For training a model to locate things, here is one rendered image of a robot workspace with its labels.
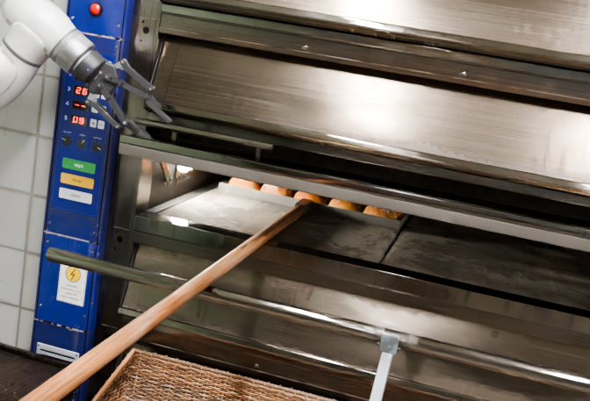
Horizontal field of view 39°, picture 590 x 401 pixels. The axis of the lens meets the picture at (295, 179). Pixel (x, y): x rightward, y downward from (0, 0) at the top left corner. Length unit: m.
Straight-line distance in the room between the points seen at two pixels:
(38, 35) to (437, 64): 0.88
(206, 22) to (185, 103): 0.20
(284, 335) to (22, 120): 0.85
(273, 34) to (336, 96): 0.20
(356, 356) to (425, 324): 0.18
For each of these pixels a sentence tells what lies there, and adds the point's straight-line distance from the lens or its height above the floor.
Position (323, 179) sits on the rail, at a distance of 1.75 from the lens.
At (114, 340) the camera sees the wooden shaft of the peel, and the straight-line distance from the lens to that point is 1.27.
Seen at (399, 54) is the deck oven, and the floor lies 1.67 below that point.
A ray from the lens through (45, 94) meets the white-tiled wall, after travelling 2.16.
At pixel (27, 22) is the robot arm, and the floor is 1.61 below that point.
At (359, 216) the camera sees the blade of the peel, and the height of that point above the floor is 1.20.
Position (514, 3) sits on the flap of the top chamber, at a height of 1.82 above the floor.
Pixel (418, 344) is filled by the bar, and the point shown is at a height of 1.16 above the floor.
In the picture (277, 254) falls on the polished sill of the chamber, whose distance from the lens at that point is 1.97.
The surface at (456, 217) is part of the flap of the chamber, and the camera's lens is 1.73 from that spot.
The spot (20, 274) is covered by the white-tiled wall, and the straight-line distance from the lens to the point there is 2.28.
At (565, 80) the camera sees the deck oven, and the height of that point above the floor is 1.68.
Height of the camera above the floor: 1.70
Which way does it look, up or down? 11 degrees down
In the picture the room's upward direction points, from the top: 9 degrees clockwise
